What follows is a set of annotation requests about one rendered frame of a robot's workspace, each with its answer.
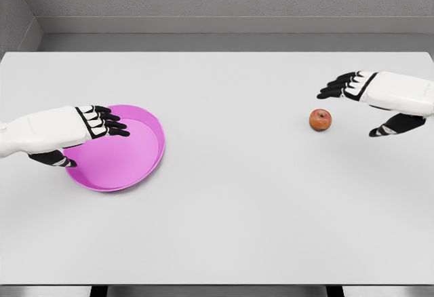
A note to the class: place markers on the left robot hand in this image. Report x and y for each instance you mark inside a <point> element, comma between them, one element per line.
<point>57,127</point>

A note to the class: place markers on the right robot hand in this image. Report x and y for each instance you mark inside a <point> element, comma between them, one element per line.
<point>393,92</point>

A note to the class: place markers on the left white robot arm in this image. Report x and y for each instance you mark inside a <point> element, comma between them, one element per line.
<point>6,139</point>

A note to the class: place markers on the pink round plate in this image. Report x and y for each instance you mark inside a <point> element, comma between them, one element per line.
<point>122,154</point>

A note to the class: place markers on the red apple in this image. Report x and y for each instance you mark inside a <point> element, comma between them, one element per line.
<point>320,119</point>

